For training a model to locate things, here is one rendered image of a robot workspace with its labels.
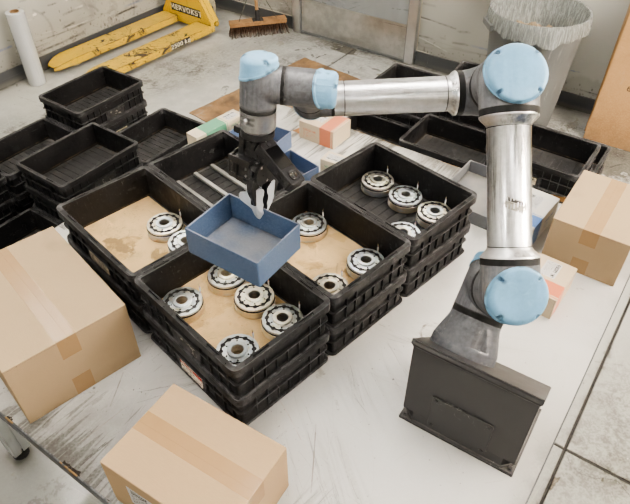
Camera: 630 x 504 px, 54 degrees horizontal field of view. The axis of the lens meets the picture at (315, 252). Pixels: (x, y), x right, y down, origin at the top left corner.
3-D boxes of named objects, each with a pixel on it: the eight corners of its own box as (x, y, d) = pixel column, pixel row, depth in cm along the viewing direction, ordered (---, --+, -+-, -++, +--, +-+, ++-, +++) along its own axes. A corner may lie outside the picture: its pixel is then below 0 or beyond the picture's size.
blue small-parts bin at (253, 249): (301, 247, 137) (300, 223, 132) (259, 287, 128) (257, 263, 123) (232, 216, 145) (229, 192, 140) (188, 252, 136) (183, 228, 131)
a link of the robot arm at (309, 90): (337, 78, 128) (285, 74, 128) (339, 65, 117) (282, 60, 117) (334, 116, 128) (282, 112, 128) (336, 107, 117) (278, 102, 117)
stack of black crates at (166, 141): (173, 164, 325) (162, 106, 302) (215, 183, 312) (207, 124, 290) (115, 202, 301) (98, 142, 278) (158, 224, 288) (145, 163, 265)
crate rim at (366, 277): (413, 249, 161) (414, 242, 160) (333, 308, 146) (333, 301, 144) (307, 185, 182) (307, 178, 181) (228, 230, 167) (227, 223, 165)
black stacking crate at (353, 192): (472, 226, 183) (478, 195, 175) (409, 274, 168) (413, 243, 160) (372, 171, 204) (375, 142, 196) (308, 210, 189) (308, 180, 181)
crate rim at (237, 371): (333, 308, 146) (333, 301, 144) (235, 381, 130) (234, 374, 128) (228, 230, 167) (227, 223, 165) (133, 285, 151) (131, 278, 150)
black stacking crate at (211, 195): (307, 210, 189) (306, 180, 181) (231, 255, 173) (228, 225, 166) (227, 159, 210) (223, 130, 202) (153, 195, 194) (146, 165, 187)
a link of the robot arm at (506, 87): (526, 316, 131) (525, 56, 127) (553, 329, 116) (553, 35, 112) (470, 317, 131) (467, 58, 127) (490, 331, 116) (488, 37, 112)
